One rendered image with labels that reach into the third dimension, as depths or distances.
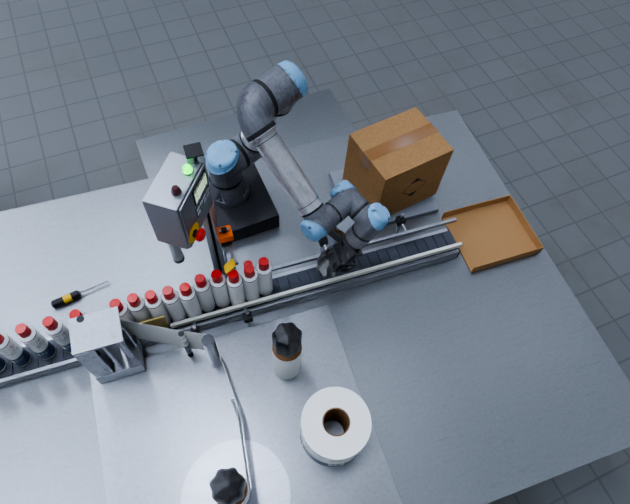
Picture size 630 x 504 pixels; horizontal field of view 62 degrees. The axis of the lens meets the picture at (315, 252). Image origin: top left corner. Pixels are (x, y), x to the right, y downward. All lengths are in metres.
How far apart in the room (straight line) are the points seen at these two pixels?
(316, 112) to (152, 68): 1.82
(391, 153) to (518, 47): 2.68
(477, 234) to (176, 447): 1.33
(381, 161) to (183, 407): 1.05
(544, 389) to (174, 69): 3.08
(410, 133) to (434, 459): 1.12
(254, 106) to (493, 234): 1.11
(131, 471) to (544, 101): 3.45
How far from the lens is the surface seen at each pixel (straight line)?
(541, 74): 4.31
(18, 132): 3.82
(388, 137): 1.96
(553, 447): 1.92
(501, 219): 2.22
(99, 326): 1.59
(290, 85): 1.54
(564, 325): 2.09
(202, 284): 1.66
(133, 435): 1.74
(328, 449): 1.53
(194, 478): 1.67
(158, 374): 1.78
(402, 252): 1.96
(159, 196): 1.35
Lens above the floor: 2.53
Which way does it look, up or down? 60 degrees down
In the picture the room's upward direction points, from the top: 6 degrees clockwise
